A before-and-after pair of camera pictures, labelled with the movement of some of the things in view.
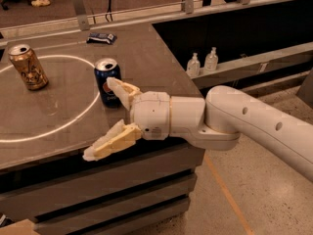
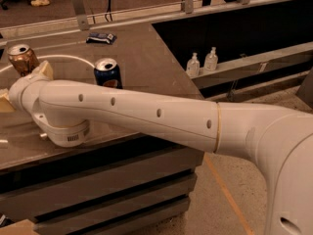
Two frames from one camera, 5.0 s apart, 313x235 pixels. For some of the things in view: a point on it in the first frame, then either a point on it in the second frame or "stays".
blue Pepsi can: (105, 69) stays
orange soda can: (28, 67) stays
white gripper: (152, 115) to (20, 88)
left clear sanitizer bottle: (194, 67) stays
